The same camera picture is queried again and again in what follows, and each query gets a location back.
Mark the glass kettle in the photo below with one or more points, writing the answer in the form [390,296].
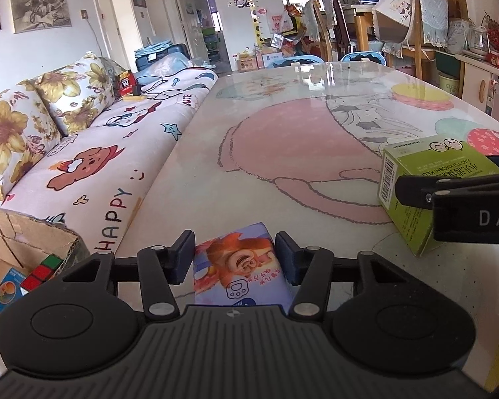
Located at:
[479,39]

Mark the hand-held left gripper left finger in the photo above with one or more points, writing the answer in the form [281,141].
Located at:
[182,257]

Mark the wooden chair with lace cover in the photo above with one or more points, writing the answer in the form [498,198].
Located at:
[428,12]

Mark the sofa with cartoon cover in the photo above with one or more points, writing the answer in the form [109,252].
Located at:
[108,141]

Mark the white plastic bag red print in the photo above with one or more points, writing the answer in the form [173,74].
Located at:
[279,23]

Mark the folded blue cloth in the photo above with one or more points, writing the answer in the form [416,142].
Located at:
[154,48]

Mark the green plastic drawers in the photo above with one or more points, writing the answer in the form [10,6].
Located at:
[210,41]

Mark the unframed pencil sketch poster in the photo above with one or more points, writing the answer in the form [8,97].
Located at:
[39,4]

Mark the blue box with round picture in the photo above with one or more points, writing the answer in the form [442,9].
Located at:
[4,291]

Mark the blue and white carton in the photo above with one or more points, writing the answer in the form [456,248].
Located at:
[272,57]

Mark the yellow green trash bin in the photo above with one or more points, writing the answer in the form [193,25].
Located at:
[451,85]

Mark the black charger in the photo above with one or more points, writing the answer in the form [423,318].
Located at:
[137,90]

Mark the wooden dining table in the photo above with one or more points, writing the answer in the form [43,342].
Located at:
[361,25]

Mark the chair draped with clothes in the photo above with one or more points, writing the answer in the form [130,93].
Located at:
[339,20]

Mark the colourful puzzle cube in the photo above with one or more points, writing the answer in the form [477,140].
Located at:
[41,274]

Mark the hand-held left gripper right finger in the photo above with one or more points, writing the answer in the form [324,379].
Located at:
[286,259]

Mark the giraffe height chart sticker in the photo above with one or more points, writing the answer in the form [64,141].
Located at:
[255,16]

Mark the black suitcase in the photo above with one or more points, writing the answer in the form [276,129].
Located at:
[181,50]

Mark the floral cushion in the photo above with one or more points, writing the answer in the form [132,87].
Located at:
[12,145]
[75,91]

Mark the cartoon printed table cover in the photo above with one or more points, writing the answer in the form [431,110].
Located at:
[274,153]

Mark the yellow flat object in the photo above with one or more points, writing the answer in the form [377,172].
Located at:
[134,98]

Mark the brown carton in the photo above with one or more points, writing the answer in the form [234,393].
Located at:
[247,62]

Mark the brown cardboard box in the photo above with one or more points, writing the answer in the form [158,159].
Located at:
[25,232]

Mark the monkey wall sticker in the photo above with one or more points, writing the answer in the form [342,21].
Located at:
[244,1]

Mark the clear plastic wrapped bundle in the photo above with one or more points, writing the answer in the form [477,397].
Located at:
[166,64]

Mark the blue plastic stool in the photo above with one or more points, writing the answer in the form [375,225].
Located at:
[364,57]
[295,60]

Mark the red snack box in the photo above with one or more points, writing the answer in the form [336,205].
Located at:
[125,84]

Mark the green cardboard box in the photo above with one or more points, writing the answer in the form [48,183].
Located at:
[411,224]

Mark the white door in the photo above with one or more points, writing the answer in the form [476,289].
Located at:
[187,20]

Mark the light blue cartoon box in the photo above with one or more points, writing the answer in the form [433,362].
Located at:
[241,266]

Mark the cream cabinet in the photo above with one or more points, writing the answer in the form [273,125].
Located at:
[474,87]

